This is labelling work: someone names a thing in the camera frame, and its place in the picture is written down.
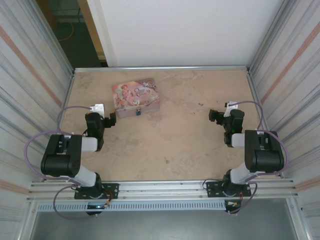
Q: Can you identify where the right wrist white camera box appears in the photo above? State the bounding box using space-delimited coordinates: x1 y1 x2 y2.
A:
223 100 240 118

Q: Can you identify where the pink printed tin box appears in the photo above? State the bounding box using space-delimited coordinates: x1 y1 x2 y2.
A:
111 77 161 119

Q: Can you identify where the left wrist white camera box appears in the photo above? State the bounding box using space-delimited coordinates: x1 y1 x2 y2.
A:
89 103 106 117

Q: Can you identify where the orange floor cable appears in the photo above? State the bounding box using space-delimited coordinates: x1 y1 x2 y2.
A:
58 22 76 42

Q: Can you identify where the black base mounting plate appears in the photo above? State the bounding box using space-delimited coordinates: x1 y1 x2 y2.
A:
74 182 120 200
205 181 252 199

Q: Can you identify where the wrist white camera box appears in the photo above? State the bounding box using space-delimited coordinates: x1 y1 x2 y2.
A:
89 103 106 117
223 100 240 118

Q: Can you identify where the wide aluminium mounting rail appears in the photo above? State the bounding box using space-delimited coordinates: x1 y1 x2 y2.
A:
28 178 299 202

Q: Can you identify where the grey slotted cable duct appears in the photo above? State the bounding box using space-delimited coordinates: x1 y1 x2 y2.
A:
36 201 227 212

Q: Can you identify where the wooden door frame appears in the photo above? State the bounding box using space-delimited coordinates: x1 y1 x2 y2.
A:
76 0 106 61

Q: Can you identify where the thin aluminium frame rail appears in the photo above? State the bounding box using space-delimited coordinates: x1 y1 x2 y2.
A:
73 65 251 74

